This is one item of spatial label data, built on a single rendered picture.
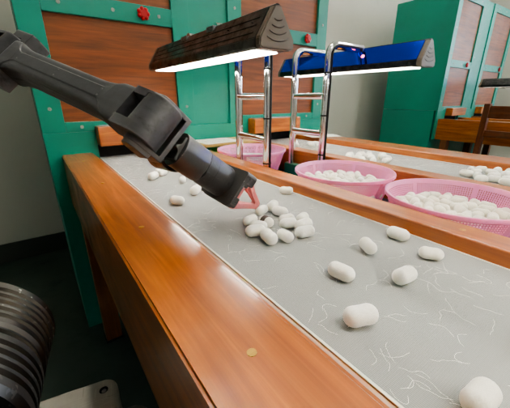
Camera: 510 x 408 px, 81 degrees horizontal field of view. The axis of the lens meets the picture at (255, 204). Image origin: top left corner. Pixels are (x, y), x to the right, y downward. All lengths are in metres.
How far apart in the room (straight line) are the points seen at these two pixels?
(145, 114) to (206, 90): 0.99
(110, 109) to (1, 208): 1.86
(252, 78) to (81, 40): 0.72
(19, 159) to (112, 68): 1.10
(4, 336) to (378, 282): 0.38
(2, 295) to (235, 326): 0.22
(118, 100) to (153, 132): 0.07
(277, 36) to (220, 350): 0.52
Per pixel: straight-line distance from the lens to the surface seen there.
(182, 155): 0.45
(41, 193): 2.26
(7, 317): 0.36
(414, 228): 0.56
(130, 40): 1.32
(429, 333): 0.36
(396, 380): 0.31
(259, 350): 0.27
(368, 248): 0.46
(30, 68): 0.65
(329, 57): 1.05
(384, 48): 1.12
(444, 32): 3.38
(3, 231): 2.34
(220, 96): 1.45
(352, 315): 0.32
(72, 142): 1.26
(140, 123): 0.43
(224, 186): 0.50
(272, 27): 0.61
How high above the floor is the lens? 0.96
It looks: 20 degrees down
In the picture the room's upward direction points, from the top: straight up
